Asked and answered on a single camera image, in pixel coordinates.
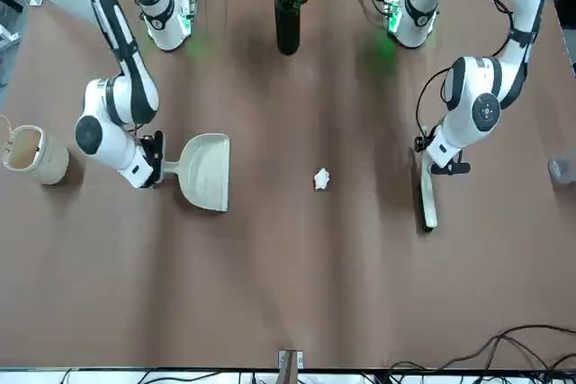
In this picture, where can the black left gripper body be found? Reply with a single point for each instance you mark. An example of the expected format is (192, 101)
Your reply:
(450, 169)

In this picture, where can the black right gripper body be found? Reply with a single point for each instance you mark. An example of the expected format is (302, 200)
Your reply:
(157, 154)

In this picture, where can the white hand brush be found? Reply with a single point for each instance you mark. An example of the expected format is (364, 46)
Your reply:
(429, 204)

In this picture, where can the pale plastic dustpan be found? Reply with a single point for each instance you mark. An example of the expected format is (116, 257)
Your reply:
(207, 172)

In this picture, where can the white paper ball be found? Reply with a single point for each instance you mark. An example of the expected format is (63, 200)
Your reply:
(322, 179)

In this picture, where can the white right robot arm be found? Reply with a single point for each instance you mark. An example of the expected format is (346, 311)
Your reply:
(117, 150)

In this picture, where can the small cream bin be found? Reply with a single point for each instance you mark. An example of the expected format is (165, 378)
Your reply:
(49, 163)

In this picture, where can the black vase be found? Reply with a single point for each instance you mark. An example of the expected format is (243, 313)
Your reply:
(288, 29)

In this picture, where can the grey camera mount clamp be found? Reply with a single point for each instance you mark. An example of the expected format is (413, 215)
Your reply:
(290, 366)

